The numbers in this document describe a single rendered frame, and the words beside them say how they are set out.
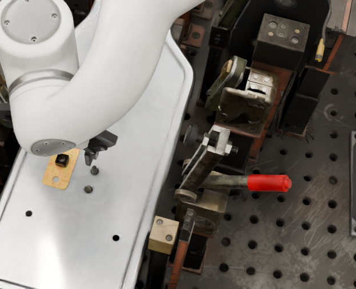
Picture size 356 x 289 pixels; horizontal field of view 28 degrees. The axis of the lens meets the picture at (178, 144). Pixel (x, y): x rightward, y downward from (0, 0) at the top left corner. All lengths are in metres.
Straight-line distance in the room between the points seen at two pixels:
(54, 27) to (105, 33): 0.07
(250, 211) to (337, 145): 0.23
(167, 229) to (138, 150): 0.16
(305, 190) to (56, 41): 0.80
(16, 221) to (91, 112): 0.38
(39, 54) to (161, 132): 0.40
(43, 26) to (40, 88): 0.06
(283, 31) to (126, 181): 0.32
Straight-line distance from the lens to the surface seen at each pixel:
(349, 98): 1.53
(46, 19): 0.75
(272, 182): 0.93
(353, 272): 1.40
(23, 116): 0.74
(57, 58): 0.75
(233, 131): 1.16
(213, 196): 1.01
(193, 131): 0.86
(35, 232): 1.05
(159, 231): 0.97
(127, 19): 0.69
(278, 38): 1.06
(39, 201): 1.06
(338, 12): 1.16
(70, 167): 1.07
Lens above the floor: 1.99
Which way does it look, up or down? 66 degrees down
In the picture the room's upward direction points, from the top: 9 degrees clockwise
